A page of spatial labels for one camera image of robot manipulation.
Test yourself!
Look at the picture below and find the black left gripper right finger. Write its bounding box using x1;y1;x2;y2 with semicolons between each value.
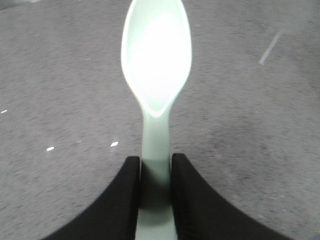
171;153;288;240

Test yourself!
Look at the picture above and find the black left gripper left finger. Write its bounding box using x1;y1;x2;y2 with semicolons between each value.
45;156;140;240

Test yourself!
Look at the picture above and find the pale green plastic spoon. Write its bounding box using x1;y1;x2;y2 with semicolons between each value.
120;0;192;240

